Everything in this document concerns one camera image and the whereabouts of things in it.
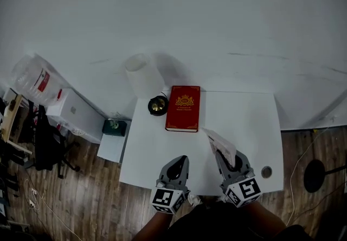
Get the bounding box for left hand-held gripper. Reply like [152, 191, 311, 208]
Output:
[151, 155, 191, 215]

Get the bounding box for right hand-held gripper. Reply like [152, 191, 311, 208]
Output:
[215, 149, 262, 208]

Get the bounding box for white calculator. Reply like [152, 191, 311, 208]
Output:
[201, 128, 237, 167]

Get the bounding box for person's left forearm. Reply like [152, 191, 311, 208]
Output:
[132, 211, 174, 241]

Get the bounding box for person's right forearm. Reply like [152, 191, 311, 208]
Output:
[245, 201, 288, 237]

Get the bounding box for person's left white shoe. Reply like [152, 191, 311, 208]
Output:
[187, 193, 202, 207]

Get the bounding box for person's black clothing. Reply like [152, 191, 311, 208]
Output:
[166, 201, 315, 241]

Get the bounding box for red hardcover book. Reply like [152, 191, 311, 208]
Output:
[164, 85, 201, 134]

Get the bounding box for white drawer cabinet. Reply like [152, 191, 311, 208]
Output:
[97, 120, 131, 164]

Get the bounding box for dark green box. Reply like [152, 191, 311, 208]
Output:
[101, 118, 128, 137]

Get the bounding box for black round stand base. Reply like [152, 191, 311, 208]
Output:
[303, 159, 347, 193]

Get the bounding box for white shade table lamp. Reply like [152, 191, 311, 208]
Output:
[124, 53, 170, 117]

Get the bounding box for white water dispenser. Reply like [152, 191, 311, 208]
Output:
[45, 87, 106, 145]

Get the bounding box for black office chair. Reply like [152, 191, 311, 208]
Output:
[25, 103, 81, 180]

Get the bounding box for clear water bottle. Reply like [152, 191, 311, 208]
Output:
[11, 53, 65, 107]

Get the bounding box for wooden desk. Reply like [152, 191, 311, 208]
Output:
[0, 94, 34, 155]

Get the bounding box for thin white cable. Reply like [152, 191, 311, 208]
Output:
[285, 125, 330, 226]

